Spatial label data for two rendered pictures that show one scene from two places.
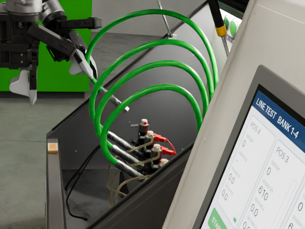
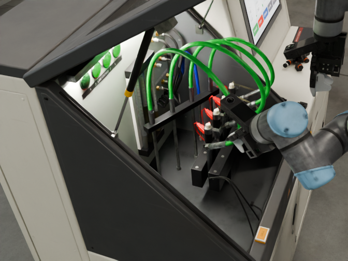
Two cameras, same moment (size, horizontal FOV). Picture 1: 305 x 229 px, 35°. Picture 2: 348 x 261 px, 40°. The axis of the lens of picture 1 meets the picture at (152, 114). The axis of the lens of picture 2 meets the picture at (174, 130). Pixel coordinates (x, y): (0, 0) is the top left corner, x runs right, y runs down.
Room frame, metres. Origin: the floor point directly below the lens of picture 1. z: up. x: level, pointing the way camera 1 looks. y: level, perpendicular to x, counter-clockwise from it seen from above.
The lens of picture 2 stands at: (2.18, 0.71, 2.06)
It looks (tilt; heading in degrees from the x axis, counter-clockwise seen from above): 38 degrees down; 221
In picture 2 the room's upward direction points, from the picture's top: 6 degrees counter-clockwise
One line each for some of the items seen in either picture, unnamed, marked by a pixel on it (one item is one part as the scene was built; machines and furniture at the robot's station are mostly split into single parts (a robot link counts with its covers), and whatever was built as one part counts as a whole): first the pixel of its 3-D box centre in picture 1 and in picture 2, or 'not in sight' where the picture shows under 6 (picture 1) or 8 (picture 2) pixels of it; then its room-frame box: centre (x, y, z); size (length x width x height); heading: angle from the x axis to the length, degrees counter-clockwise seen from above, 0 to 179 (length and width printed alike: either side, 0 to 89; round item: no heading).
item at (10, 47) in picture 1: (21, 40); (327, 52); (1.03, 0.30, 1.38); 0.09 x 0.08 x 0.12; 104
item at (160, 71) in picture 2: not in sight; (161, 58); (1.06, -0.29, 1.21); 0.13 x 0.03 x 0.31; 14
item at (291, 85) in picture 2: not in sight; (298, 67); (0.51, 0.00, 0.97); 0.70 x 0.22 x 0.03; 14
